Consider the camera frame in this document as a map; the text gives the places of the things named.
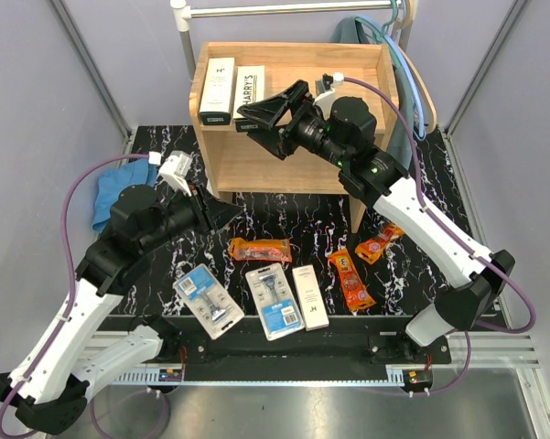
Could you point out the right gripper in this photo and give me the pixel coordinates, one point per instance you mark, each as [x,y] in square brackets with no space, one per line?
[270,111]

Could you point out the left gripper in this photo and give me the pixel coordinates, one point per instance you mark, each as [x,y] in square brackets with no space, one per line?
[211,214]

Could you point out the white Harry's razor box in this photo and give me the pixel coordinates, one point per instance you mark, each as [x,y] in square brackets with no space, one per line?
[249,88]

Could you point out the white h razor box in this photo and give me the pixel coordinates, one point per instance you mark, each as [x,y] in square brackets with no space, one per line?
[216,99]
[310,298]

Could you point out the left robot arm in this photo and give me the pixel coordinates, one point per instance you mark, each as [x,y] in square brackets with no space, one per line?
[51,387]

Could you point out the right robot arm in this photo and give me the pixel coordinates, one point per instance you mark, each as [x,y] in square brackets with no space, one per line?
[430,238]

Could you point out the wooden two-tier shelf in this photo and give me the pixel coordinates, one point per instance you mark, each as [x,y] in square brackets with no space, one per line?
[235,163]

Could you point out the white H razor box on shelf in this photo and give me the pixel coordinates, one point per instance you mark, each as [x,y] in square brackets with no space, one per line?
[216,99]

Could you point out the orange razor pack horizontal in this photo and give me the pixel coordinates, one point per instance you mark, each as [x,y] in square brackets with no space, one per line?
[260,250]

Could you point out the Gillette blister pack centre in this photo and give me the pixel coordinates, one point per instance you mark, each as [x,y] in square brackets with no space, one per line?
[275,303]

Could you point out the gillette blister pack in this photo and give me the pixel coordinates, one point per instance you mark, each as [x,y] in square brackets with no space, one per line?
[275,303]
[208,301]

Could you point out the Gillette blister pack left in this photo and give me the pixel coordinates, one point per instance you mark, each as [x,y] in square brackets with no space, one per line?
[208,301]

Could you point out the blue bucket hat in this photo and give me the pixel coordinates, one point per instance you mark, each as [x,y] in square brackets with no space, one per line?
[112,182]

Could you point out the teal hanging garment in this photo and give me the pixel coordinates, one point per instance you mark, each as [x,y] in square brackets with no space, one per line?
[399,146]

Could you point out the metal clothes rack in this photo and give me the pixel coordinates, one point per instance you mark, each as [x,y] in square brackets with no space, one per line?
[183,13]

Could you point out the green hanger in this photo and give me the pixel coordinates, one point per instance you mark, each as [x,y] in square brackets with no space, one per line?
[389,27]

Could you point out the light blue hanger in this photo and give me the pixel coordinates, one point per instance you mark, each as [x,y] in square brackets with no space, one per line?
[419,116]

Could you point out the orange razor pack upper right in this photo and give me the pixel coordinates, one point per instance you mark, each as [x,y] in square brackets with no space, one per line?
[372,250]

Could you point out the orange razor pack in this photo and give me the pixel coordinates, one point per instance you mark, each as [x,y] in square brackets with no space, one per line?
[372,250]
[354,291]

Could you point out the orange razor pack lower right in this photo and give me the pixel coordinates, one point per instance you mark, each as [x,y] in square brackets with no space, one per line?
[354,291]

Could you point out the wooden hanger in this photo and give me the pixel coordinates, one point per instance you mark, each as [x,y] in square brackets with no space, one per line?
[401,32]

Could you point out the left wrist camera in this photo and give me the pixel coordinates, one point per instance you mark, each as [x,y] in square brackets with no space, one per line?
[173,170]

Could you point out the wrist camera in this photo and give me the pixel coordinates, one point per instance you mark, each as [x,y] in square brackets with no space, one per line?
[173,170]
[325,88]

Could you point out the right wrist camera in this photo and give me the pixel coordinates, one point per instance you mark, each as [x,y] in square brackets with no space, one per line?
[325,88]

